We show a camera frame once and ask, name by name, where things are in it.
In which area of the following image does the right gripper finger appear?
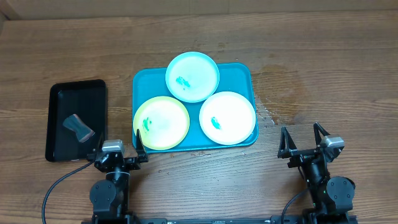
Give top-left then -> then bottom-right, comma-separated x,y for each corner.
313,122 -> 330,146
279,126 -> 297,152

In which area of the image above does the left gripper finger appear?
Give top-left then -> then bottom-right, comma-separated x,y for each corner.
96,133 -> 104,152
135,129 -> 147,157

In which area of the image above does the dark scrubbing sponge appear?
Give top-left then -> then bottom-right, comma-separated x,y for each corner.
62,114 -> 95,143

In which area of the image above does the yellow-green plate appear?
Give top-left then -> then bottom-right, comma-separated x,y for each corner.
133,96 -> 190,151

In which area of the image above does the white plate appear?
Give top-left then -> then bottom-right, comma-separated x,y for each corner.
199,91 -> 256,146

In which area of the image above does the light blue plate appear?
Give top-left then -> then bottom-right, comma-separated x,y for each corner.
165,52 -> 220,103

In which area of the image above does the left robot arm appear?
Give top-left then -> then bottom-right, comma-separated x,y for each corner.
90,132 -> 149,224

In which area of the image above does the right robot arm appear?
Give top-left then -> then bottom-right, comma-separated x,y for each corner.
271,123 -> 358,223

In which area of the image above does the black plastic tray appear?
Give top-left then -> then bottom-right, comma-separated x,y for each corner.
45,79 -> 108,162

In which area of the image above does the teal plastic tray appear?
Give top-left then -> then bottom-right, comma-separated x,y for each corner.
132,62 -> 256,154

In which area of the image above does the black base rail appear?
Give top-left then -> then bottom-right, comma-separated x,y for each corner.
81,214 -> 358,224

